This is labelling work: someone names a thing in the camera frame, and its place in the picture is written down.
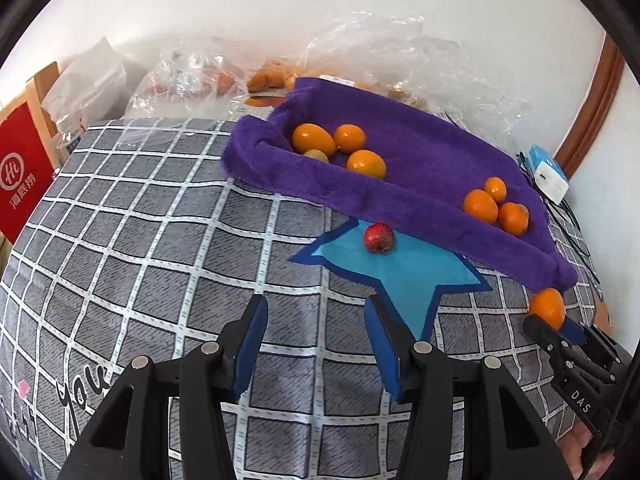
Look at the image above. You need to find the large orange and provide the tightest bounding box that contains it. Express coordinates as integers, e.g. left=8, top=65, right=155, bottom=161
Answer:
left=462, top=188, right=499, bottom=225
left=498, top=202, right=530, bottom=235
left=292, top=123, right=337, bottom=157

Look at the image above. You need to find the wooden door frame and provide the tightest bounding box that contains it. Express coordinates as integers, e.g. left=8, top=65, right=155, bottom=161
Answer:
left=555, top=32, right=626, bottom=181

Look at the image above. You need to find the red round fruit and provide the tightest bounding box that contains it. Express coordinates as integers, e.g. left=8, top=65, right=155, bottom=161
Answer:
left=363, top=222, right=396, bottom=254

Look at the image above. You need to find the purple towel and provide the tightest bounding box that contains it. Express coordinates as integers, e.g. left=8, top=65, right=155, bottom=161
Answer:
left=220, top=76, right=580, bottom=295

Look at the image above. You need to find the red paper bag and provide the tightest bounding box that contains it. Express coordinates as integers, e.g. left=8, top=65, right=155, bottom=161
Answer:
left=0, top=100, right=56, bottom=243

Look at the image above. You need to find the brown cardboard box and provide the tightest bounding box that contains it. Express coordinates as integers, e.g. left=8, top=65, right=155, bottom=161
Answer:
left=25, top=61, right=61, bottom=136

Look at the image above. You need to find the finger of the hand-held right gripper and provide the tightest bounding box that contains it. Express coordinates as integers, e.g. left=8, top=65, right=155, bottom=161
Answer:
left=559, top=321, right=623, bottom=367
left=523, top=312, right=572, bottom=362

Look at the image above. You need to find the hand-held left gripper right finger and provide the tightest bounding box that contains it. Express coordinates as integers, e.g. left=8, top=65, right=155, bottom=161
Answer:
left=364, top=296, right=573, bottom=480

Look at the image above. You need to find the grey checked bedsheet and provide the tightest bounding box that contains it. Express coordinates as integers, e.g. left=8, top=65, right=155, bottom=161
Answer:
left=0, top=117, right=626, bottom=480

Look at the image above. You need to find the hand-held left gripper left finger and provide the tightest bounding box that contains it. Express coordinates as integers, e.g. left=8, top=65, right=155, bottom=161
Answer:
left=57, top=294, right=271, bottom=480

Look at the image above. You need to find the large clear plastic bag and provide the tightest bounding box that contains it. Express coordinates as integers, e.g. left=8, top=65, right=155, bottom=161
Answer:
left=300, top=7, right=533, bottom=146

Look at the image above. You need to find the blue white tissue pack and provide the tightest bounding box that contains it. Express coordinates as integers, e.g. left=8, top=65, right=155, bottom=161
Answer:
left=529, top=145, right=571, bottom=205

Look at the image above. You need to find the small orange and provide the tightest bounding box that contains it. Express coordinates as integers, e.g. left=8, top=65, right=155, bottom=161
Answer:
left=346, top=150, right=388, bottom=180
left=528, top=288, right=567, bottom=331
left=333, top=124, right=367, bottom=154
left=484, top=176, right=507, bottom=204

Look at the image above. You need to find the heap of bagged oranges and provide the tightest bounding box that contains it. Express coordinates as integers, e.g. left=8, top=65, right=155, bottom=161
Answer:
left=247, top=60, right=306, bottom=92

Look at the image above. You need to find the person's right hand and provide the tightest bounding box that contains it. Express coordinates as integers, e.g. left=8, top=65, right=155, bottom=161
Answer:
left=561, top=417, right=617, bottom=480

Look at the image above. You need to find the white plastic bag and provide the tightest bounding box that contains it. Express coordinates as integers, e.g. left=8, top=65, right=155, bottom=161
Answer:
left=42, top=37, right=128, bottom=136

